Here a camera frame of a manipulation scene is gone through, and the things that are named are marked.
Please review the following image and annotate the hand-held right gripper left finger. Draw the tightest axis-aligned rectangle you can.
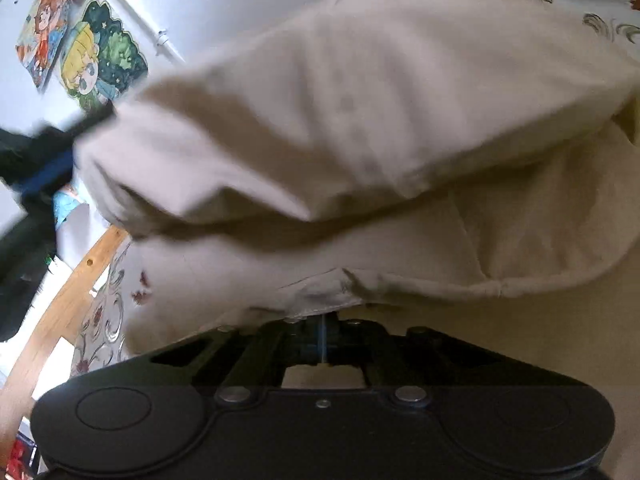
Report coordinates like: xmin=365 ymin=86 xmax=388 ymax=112
xmin=149 ymin=324 xmax=327 ymax=407

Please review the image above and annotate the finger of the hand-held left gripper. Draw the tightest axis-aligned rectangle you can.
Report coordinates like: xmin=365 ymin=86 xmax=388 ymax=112
xmin=15 ymin=102 xmax=118 ymax=201

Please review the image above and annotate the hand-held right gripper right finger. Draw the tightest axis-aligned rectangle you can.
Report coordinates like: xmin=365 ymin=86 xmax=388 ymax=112
xmin=326 ymin=319 xmax=501 ymax=407

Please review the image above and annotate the beige zip jacket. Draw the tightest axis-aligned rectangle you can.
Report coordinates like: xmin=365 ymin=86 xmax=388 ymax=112
xmin=74 ymin=0 xmax=640 ymax=391

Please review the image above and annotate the small torn cartoon poster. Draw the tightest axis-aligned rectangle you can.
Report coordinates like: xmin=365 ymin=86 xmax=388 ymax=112
xmin=51 ymin=184 xmax=88 ymax=233

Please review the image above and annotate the floral bedsheet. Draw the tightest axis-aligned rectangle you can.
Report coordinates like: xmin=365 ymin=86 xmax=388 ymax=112
xmin=69 ymin=0 xmax=640 ymax=378

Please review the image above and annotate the blond cartoon figure poster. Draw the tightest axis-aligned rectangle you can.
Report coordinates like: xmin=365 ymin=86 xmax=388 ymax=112
xmin=60 ymin=0 xmax=150 ymax=113

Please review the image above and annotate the red-haired cartoon figure poster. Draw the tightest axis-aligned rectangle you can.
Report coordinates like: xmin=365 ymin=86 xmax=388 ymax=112
xmin=15 ymin=0 xmax=73 ymax=91

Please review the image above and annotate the wooden bed frame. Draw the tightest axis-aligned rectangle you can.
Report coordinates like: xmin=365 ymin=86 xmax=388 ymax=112
xmin=0 ymin=0 xmax=533 ymax=413

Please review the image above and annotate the white wall pipe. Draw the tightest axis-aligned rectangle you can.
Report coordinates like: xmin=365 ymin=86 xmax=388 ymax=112
xmin=97 ymin=0 xmax=191 ymax=66

